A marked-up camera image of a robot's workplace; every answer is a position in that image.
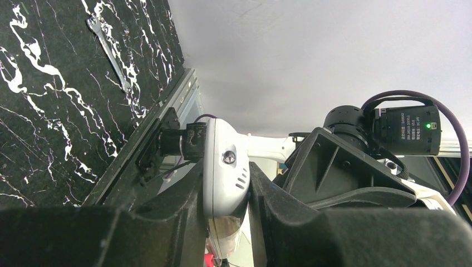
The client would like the white remote control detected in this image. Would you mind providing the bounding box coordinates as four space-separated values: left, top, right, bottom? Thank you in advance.
203 118 250 259

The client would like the aluminium frame rail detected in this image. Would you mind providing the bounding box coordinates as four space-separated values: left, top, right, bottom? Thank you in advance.
84 68 202 209

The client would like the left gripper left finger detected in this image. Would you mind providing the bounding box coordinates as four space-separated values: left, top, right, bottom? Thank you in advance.
1 162 207 266

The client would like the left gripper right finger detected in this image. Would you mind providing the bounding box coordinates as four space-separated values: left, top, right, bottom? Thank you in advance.
249 163 471 266

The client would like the silver flat wrench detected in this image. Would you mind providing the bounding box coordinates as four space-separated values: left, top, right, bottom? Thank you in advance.
86 16 131 93

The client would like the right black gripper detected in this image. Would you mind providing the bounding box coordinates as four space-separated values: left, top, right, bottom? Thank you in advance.
274 127 417 209

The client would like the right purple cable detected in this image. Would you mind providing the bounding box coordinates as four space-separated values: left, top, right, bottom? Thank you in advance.
361 90 470 207

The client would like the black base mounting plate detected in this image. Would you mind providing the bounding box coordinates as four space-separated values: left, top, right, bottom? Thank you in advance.
135 107 180 186

